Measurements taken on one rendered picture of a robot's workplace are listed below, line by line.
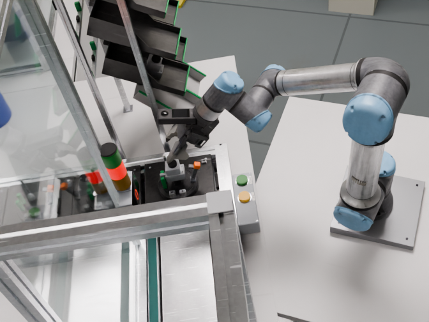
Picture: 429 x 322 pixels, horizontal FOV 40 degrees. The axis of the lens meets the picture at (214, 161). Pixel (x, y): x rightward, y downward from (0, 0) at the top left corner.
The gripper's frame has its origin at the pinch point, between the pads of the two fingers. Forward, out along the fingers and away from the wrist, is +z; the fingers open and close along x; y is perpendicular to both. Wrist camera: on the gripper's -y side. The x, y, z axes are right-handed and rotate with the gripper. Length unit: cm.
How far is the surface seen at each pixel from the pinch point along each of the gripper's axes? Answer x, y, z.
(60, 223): -82, -53, -64
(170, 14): 42.6, -7.5, -19.1
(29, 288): -76, -48, -36
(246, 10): 220, 108, 62
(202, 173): 3.6, 19.2, 8.9
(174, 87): 23.1, 0.7, -6.0
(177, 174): -2.2, 8.0, 6.7
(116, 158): -20.6, -22.1, -11.2
